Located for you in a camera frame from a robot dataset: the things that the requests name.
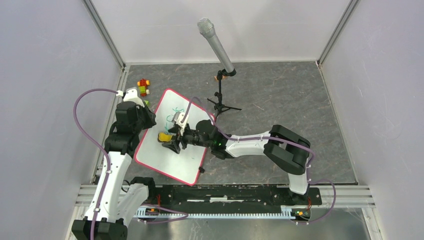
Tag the colourful toy block pile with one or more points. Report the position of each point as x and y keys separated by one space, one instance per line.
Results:
x=143 y=86

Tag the pink framed whiteboard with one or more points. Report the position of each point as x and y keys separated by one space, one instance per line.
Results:
x=170 y=159

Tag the yellow eraser block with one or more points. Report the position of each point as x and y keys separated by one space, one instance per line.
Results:
x=164 y=137

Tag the white slotted cable duct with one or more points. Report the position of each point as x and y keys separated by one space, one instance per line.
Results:
x=285 y=213

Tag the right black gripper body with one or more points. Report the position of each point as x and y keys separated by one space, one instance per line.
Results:
x=191 y=137

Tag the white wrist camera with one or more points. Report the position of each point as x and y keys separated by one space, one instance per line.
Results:
x=131 y=95
x=180 y=118

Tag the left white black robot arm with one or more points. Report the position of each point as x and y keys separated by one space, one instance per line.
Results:
x=108 y=215

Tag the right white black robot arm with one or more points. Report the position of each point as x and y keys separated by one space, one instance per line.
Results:
x=285 y=148

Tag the grey microphone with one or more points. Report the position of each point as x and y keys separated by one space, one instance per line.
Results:
x=207 y=30

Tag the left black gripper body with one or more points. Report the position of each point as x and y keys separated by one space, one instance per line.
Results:
x=145 y=120

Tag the brown wooden block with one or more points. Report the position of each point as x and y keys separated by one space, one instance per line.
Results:
x=221 y=78

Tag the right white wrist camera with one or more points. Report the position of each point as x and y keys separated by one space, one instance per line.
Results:
x=180 y=118

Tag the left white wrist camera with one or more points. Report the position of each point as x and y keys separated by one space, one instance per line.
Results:
x=131 y=95

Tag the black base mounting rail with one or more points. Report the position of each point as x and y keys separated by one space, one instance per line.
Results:
x=232 y=198

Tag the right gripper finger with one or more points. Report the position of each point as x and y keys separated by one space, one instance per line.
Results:
x=174 y=130
x=173 y=145

